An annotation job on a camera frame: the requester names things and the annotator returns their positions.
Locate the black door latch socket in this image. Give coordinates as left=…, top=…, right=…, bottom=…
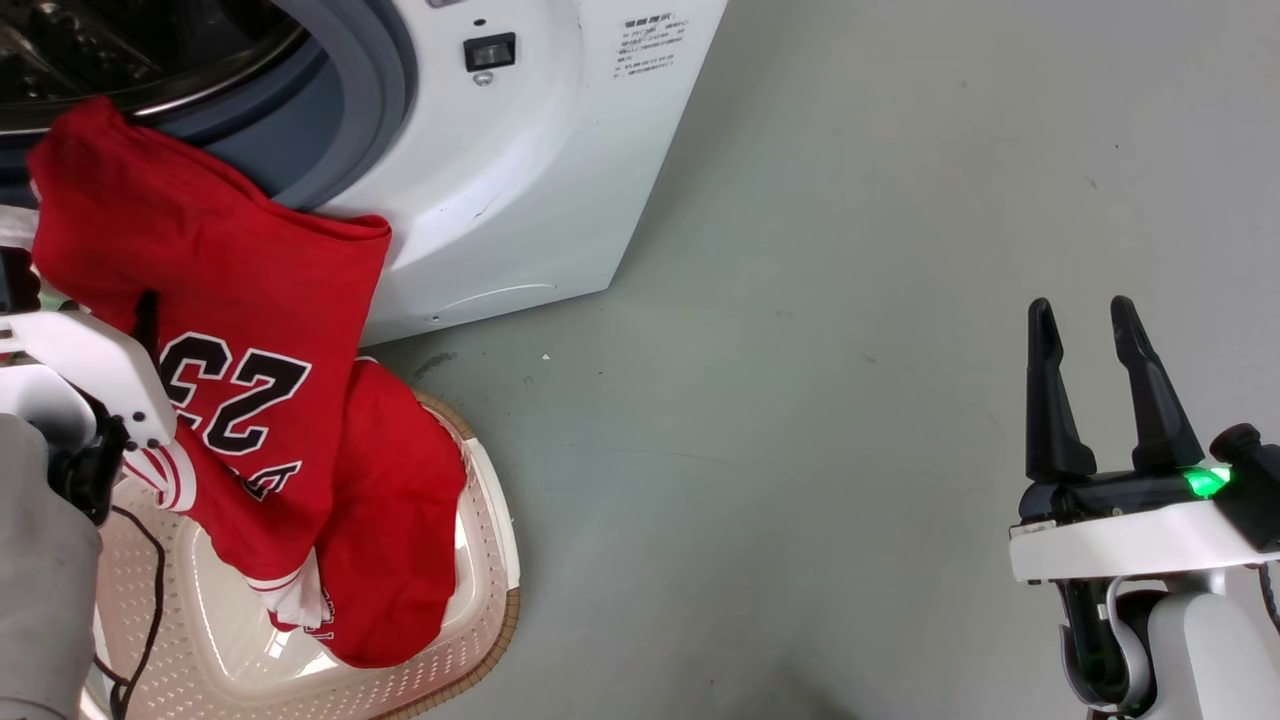
left=463, top=32, right=518, bottom=73

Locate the red number 23 jersey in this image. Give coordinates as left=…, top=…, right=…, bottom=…
left=27, top=97, right=469, bottom=669

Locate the stainless steel washing machine drum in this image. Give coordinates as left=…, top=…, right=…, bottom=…
left=0, top=0, right=311, bottom=136

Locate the printed text label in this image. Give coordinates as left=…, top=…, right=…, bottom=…
left=613, top=14, right=691, bottom=81

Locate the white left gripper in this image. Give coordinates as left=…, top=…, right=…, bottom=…
left=0, top=247, right=179, bottom=451

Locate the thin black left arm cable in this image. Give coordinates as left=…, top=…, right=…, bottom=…
left=95, top=505, right=167, bottom=720

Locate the grey rubber door gasket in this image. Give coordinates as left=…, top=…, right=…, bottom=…
left=0, top=0, right=419, bottom=213

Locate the white front-load washing machine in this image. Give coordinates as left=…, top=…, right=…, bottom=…
left=0, top=0, right=729, bottom=346

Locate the cream perforated laundry basket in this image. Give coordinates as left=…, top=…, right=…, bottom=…
left=88, top=388, right=523, bottom=720

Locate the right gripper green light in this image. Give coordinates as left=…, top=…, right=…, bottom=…
left=1008, top=295, right=1280, bottom=584

